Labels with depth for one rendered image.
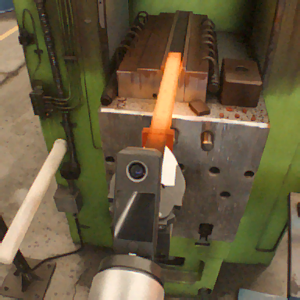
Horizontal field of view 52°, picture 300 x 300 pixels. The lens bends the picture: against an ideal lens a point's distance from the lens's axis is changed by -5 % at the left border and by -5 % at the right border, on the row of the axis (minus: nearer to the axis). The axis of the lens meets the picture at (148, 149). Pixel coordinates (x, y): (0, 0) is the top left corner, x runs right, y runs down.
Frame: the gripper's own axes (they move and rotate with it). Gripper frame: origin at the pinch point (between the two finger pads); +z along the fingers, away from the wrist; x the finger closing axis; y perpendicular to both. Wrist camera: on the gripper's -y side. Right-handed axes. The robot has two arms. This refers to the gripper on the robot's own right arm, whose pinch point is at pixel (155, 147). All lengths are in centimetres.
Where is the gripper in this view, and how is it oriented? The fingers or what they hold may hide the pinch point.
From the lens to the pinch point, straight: 46.1
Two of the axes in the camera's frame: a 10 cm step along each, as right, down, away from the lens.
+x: 9.9, 0.9, -1.2
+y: 0.1, 7.7, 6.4
